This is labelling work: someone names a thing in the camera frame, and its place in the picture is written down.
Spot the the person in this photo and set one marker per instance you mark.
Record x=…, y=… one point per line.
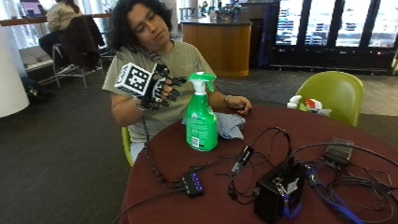
x=173, y=62

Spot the blue-grey cloth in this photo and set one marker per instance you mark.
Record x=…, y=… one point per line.
x=231, y=124

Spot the white marker cube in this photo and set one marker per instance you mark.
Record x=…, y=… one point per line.
x=133, y=79

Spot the green spray bottle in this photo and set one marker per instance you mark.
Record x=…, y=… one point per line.
x=201, y=124

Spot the white spray bottle head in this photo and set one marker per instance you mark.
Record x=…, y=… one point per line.
x=294, y=102

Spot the round wooden counter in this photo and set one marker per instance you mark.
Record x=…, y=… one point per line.
x=217, y=46

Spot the black adapter dongle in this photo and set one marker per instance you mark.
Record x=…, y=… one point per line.
x=244, y=157

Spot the green chair under person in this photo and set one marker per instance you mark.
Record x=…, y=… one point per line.
x=127, y=146

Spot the red and white spray bottle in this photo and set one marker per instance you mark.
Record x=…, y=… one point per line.
x=316, y=106

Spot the metal chair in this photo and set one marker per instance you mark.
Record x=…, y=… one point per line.
x=79, y=73

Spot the green shell chair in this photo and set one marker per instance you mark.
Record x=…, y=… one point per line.
x=332, y=93

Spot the dark jacket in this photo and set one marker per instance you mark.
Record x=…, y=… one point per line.
x=80, y=40

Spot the clutter of counter items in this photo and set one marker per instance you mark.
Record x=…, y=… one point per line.
x=224, y=11

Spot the grey power brick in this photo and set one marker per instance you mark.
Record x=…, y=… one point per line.
x=338, y=151

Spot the black hub with blue lights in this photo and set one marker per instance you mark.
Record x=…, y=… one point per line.
x=193, y=183

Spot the black box device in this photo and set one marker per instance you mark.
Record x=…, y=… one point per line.
x=276, y=193

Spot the grey cushioned bench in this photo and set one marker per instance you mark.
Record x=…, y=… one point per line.
x=35, y=57

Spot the dark framed glass doors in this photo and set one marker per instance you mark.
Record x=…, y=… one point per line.
x=332, y=31

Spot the white pillar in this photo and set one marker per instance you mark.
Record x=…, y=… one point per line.
x=10, y=77

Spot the wooden rail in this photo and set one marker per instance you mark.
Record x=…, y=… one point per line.
x=24, y=20

